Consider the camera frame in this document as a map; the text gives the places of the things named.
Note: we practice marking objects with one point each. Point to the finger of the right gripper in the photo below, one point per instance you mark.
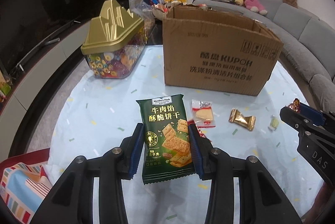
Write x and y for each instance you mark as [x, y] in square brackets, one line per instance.
[305, 126]
[319, 118]

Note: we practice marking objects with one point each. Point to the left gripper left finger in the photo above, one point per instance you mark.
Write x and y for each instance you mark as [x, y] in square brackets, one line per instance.
[70, 200]

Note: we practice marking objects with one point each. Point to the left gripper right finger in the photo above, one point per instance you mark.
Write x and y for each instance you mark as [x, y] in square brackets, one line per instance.
[261, 198]

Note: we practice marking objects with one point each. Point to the red gold twisted candy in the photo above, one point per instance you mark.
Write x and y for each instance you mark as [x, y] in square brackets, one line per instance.
[295, 105]

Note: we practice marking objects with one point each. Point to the dark green cracker packet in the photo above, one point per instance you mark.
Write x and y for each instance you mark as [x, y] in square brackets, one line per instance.
[166, 137]

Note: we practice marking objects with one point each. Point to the pale green wrapped candy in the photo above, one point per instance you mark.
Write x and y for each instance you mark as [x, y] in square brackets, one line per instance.
[274, 123]

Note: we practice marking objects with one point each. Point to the gold wrapped candy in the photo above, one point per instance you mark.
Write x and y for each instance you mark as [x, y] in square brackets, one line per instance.
[247, 122]

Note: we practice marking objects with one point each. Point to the colourful striped rug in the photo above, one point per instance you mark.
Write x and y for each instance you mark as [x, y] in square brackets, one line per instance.
[24, 184]

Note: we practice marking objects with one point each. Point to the grey sectional sofa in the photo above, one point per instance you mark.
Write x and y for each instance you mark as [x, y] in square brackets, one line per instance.
[308, 44]

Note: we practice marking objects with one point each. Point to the clear cake slice packet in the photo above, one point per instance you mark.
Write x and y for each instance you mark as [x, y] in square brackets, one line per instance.
[202, 114]

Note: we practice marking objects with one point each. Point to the light blue patterned tablecloth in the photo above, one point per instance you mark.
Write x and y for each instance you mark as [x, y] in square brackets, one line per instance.
[100, 113]

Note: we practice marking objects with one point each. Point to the brown cardboard box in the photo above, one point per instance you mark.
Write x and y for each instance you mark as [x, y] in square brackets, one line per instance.
[219, 51]

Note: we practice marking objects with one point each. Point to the white tv cabinet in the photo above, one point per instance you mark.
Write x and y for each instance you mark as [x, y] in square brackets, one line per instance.
[28, 88]

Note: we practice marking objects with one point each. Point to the pink plush toy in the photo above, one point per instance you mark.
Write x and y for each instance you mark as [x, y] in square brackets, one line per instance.
[255, 6]

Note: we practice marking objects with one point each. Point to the gold lid candy container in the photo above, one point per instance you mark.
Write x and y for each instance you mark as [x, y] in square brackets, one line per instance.
[115, 41]

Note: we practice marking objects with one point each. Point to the black television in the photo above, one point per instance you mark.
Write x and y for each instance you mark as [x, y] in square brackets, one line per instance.
[25, 23]

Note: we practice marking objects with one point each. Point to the bag of nuts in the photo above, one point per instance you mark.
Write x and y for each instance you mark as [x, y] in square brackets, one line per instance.
[144, 11]

